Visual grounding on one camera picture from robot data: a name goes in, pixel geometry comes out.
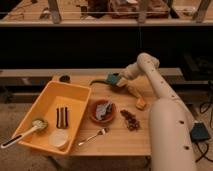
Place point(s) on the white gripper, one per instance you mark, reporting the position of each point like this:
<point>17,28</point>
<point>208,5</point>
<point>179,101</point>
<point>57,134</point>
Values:
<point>131,72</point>

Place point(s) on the green sponge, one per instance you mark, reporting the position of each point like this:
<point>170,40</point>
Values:
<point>113,79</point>

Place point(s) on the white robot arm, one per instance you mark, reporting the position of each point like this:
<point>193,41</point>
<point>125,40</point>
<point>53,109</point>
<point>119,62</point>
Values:
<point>170,121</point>

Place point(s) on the brown clay bowl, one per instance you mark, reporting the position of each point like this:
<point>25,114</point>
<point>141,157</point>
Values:
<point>109,117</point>

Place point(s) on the orange toy fruit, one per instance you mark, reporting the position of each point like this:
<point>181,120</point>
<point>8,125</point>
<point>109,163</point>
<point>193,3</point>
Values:
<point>141,104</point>

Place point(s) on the dark green pepper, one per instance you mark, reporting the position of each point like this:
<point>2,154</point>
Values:
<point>102,81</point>

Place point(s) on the crumpled grey cloth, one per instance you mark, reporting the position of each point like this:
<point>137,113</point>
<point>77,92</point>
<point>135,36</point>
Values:
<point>102,110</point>

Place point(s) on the dark brown grape bunch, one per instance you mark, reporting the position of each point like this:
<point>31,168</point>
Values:
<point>131,122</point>

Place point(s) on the wooden table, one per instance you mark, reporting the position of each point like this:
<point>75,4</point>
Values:
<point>119,141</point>

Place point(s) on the silver metal fork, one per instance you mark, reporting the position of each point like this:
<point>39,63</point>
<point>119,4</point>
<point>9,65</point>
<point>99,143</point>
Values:
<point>102,131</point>

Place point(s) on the small dark cup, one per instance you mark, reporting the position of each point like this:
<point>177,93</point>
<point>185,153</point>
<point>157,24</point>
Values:
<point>65,78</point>

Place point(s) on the yellow plastic bin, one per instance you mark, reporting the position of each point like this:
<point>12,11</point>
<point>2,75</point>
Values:
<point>54,96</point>

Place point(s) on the dark brown ridged object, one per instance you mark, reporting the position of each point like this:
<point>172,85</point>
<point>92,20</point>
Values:
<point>62,117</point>

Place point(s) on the black box device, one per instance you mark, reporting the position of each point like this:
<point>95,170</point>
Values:
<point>199,132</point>

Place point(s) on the white round cup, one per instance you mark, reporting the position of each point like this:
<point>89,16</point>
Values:
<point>59,138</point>

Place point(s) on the white green dish brush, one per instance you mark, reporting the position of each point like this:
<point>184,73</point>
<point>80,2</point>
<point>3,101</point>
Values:
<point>37,125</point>

